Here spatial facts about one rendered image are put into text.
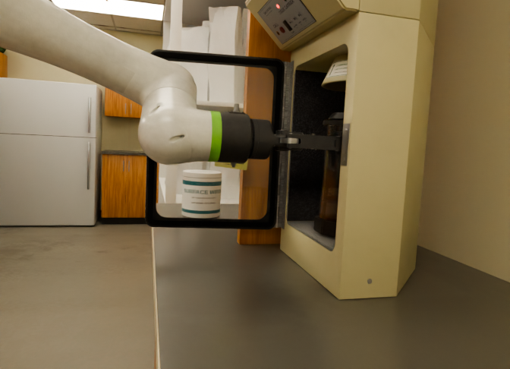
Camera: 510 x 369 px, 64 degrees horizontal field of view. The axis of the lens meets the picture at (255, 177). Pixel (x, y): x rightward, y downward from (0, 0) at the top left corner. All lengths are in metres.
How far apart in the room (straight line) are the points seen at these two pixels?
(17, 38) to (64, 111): 4.82
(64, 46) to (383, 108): 0.53
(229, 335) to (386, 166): 0.37
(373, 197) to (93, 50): 0.53
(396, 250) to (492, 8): 0.63
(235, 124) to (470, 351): 0.48
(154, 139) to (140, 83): 0.13
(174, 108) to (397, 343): 0.49
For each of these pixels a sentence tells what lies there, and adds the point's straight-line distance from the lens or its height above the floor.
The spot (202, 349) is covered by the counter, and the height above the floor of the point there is 0.94.
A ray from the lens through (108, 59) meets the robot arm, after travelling 0.77.
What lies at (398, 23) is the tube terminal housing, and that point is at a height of 1.40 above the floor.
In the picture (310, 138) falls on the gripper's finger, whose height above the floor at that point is 1.21.
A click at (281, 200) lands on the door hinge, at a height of 1.06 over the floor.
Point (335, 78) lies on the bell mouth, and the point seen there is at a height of 1.32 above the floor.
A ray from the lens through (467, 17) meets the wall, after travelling 1.19.
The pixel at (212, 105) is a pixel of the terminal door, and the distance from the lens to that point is 0.94.
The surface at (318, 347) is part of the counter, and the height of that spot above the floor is 0.94.
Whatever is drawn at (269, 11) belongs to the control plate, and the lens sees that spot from 0.90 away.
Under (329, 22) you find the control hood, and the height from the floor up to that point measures 1.41.
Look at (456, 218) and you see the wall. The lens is 1.14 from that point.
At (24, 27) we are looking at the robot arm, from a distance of 0.76.
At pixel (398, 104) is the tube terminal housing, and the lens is 0.73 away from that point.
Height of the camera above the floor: 1.20
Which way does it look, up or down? 5 degrees down
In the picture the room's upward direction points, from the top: 3 degrees clockwise
